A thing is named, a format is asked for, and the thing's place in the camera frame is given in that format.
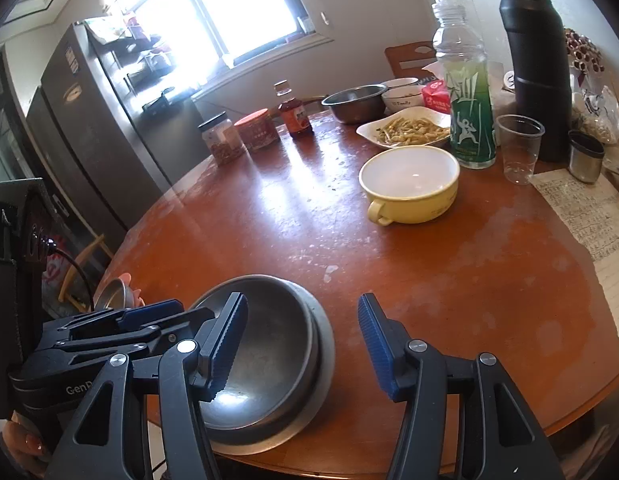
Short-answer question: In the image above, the pink silicone plate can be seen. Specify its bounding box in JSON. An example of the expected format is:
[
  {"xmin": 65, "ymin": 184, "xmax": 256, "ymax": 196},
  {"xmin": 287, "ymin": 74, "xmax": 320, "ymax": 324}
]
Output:
[{"xmin": 114, "ymin": 271, "xmax": 145, "ymax": 308}]

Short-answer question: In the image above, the clear plastic cup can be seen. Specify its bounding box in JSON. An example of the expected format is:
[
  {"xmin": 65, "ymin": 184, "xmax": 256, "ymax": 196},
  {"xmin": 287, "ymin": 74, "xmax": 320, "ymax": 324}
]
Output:
[{"xmin": 495, "ymin": 114, "xmax": 546, "ymax": 185}]

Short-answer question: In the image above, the black cable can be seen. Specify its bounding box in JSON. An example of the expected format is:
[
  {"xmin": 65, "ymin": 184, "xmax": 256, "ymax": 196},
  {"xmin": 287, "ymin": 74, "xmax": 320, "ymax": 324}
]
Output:
[{"xmin": 48, "ymin": 246, "xmax": 96, "ymax": 312}]

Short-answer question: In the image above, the small steel bowl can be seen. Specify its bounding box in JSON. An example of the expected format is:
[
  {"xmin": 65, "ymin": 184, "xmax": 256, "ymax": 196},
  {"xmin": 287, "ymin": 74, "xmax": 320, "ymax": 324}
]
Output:
[{"xmin": 321, "ymin": 85, "xmax": 387, "ymax": 124}]

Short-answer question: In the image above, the handwritten paper sheet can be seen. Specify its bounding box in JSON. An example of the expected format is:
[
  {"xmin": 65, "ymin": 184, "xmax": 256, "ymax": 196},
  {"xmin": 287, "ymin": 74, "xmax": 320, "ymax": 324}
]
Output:
[{"xmin": 530, "ymin": 167, "xmax": 619, "ymax": 356}]

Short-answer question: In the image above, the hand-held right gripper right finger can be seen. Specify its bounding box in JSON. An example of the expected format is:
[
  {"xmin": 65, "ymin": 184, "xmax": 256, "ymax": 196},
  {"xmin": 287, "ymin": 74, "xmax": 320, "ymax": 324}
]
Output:
[{"xmin": 358, "ymin": 292, "xmax": 560, "ymax": 480}]

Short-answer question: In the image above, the glass door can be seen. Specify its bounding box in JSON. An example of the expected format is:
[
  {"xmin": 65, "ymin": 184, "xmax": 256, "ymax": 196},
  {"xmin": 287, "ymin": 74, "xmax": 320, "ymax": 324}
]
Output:
[{"xmin": 0, "ymin": 52, "xmax": 28, "ymax": 186}]

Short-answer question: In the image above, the green drink bottle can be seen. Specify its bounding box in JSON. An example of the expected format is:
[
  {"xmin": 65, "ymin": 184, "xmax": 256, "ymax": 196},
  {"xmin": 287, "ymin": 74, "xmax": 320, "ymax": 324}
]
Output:
[{"xmin": 432, "ymin": 0, "xmax": 495, "ymax": 170}]

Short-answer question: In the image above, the small steel dish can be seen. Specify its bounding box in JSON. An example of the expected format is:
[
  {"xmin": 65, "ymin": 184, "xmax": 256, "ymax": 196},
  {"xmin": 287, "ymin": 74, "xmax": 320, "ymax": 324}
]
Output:
[{"xmin": 94, "ymin": 277, "xmax": 133, "ymax": 311}]

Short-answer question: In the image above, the black thermos flask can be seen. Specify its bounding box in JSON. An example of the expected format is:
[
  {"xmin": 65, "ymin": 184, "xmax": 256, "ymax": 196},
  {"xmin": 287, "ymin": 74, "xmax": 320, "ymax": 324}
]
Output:
[{"xmin": 494, "ymin": 0, "xmax": 573, "ymax": 163}]

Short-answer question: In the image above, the brown sauce bottle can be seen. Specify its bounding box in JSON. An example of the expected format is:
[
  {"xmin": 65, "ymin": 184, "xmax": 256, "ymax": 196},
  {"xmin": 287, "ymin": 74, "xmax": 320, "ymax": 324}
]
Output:
[{"xmin": 274, "ymin": 80, "xmax": 313, "ymax": 139}]

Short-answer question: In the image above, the large steel bowl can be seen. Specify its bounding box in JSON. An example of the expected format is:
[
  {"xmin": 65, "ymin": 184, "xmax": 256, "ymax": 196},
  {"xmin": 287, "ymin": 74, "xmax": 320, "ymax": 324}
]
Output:
[{"xmin": 188, "ymin": 274, "xmax": 320, "ymax": 433}]

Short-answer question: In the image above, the light wooden chair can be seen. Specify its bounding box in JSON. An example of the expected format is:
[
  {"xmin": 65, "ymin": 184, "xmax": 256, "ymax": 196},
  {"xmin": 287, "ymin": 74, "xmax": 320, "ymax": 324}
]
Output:
[{"xmin": 57, "ymin": 232, "xmax": 113, "ymax": 313}]

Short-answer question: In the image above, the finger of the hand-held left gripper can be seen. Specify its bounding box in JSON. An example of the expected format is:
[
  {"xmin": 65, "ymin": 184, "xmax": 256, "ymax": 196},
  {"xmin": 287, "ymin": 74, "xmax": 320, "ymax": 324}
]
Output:
[
  {"xmin": 42, "ymin": 299, "xmax": 185, "ymax": 346},
  {"xmin": 54, "ymin": 307, "xmax": 216, "ymax": 361}
]

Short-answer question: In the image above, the red white plastic bag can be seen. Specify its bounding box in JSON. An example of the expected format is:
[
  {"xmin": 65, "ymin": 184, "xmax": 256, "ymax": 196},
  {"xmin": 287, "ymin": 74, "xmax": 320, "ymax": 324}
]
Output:
[{"xmin": 42, "ymin": 252, "xmax": 83, "ymax": 301}]

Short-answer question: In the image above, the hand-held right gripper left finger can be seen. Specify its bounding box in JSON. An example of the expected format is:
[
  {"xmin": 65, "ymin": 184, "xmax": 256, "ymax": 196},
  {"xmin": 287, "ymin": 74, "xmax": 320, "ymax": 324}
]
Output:
[{"xmin": 44, "ymin": 291, "xmax": 249, "ymax": 480}]

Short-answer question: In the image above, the white printed bowl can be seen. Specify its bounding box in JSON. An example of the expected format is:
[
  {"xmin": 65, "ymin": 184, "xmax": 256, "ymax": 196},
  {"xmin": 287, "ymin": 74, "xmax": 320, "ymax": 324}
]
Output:
[{"xmin": 381, "ymin": 77, "xmax": 424, "ymax": 114}]

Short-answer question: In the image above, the brown wooden chair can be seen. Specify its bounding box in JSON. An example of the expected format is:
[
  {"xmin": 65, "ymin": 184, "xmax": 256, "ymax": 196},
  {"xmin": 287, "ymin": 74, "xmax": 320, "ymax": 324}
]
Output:
[{"xmin": 384, "ymin": 40, "xmax": 440, "ymax": 81}]

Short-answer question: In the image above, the window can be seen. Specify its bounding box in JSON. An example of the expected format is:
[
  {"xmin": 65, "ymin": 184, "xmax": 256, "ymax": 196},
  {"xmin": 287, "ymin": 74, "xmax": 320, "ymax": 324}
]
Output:
[{"xmin": 100, "ymin": 0, "xmax": 335, "ymax": 86}]

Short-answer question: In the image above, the yellow bowl with handle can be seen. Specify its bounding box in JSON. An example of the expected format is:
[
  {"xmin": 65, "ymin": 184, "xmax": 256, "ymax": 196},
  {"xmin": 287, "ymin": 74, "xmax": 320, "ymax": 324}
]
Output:
[{"xmin": 358, "ymin": 146, "xmax": 461, "ymax": 227}]

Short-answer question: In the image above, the steel plate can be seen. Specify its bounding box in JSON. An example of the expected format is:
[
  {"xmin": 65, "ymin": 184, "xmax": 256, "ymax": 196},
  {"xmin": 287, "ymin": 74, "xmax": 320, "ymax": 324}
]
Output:
[{"xmin": 204, "ymin": 280, "xmax": 337, "ymax": 457}]

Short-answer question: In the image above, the small steel cup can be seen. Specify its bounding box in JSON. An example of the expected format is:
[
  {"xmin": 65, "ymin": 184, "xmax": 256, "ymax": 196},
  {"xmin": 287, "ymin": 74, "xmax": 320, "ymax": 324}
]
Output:
[{"xmin": 568, "ymin": 130, "xmax": 605, "ymax": 183}]

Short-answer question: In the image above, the red jar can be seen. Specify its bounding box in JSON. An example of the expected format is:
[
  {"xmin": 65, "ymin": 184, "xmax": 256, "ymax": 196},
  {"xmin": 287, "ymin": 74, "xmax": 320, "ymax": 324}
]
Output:
[{"xmin": 234, "ymin": 109, "xmax": 281, "ymax": 153}]

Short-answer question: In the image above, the person's left hand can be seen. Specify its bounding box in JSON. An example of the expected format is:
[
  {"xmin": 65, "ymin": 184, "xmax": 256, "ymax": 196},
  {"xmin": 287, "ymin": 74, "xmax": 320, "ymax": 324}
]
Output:
[{"xmin": 2, "ymin": 412, "xmax": 53, "ymax": 478}]

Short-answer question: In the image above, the black lid plastic jar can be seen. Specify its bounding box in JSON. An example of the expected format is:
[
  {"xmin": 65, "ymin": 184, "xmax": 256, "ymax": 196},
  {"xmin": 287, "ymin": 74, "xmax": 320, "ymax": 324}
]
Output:
[{"xmin": 198, "ymin": 111, "xmax": 246, "ymax": 167}]

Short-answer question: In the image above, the red packet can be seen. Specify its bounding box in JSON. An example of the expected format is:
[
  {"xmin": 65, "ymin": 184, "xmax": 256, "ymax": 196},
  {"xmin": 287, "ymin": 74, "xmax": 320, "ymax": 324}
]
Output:
[{"xmin": 421, "ymin": 80, "xmax": 453, "ymax": 114}]

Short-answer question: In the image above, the white plate with food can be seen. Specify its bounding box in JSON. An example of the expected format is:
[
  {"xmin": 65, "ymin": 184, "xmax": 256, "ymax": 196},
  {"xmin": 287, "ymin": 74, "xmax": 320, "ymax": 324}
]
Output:
[{"xmin": 356, "ymin": 110, "xmax": 453, "ymax": 150}]

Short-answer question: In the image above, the spotted decoration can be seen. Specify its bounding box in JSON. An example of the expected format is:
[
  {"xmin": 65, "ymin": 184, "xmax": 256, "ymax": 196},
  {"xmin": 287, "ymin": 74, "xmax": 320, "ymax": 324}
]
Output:
[{"xmin": 564, "ymin": 27, "xmax": 605, "ymax": 73}]

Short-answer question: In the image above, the clear plastic bag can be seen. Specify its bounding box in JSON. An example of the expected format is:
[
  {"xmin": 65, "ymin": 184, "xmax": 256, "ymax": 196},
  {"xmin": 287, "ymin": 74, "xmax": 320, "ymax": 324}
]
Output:
[{"xmin": 572, "ymin": 82, "xmax": 619, "ymax": 143}]

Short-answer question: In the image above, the grey refrigerator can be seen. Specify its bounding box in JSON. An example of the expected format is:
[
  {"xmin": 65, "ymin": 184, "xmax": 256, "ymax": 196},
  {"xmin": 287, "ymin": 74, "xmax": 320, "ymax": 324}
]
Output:
[{"xmin": 24, "ymin": 15, "xmax": 230, "ymax": 233}]

